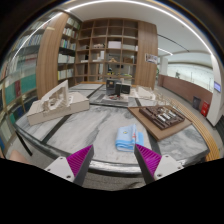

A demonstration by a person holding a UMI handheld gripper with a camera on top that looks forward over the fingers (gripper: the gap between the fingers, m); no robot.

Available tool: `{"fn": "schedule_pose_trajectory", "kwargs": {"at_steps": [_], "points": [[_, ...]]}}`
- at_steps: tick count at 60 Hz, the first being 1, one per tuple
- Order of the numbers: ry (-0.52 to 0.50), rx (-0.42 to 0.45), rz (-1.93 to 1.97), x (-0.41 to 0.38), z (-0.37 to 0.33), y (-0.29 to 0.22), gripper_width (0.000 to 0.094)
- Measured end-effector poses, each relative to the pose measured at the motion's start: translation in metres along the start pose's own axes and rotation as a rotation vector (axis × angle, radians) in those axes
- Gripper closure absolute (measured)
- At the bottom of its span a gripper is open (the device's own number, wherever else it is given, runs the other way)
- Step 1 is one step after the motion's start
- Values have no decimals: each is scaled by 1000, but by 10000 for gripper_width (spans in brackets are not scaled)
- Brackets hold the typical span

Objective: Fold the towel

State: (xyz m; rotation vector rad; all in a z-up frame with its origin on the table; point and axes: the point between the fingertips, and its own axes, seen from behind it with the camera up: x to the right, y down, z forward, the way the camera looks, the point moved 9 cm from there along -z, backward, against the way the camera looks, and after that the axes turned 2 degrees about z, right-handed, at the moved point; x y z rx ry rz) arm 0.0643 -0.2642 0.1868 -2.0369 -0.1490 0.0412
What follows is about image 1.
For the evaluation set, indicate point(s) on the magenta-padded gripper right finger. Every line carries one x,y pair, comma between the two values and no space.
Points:
163,165

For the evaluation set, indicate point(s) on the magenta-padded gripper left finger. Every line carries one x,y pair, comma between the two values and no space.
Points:
63,166

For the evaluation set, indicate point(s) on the light blue printed towel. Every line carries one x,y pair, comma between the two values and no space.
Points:
126,140

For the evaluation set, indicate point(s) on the brown model on wooden base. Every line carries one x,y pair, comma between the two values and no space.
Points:
161,118

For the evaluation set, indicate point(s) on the white architectural model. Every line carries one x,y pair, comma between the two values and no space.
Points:
56,106

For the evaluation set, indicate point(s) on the dark grey bin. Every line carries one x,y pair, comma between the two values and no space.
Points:
196,103

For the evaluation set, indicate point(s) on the small white building model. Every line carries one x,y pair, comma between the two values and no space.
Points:
145,92

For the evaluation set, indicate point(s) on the black building model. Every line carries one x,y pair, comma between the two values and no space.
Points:
115,88

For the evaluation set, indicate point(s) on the bookshelf with teal books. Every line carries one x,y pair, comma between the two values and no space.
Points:
20,86

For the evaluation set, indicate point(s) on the wooden shelf unit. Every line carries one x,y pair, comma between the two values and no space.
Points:
106,46

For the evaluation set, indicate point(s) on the wall screen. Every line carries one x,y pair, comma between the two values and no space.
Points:
217,86

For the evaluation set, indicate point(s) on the wall poster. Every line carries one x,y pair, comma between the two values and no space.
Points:
151,58

